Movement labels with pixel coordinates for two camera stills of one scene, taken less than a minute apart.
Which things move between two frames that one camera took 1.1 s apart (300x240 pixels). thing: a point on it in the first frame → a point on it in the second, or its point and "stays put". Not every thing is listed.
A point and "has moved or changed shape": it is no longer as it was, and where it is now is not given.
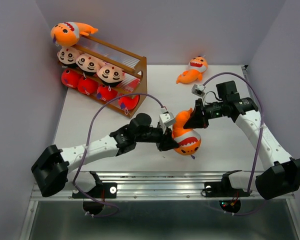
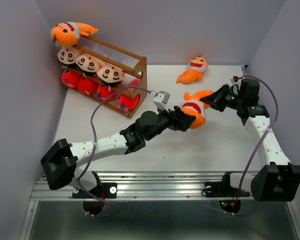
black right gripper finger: [196, 121] → [217, 98]
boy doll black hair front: [87, 63] stays put
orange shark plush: [189, 140] has moved or changed shape
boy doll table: [110, 75] stays put
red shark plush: [70, 78] stays put
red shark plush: [87, 86] stays put
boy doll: [67, 56] stays put
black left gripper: [166, 141] → [178, 120]
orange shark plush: [66, 34] stays put
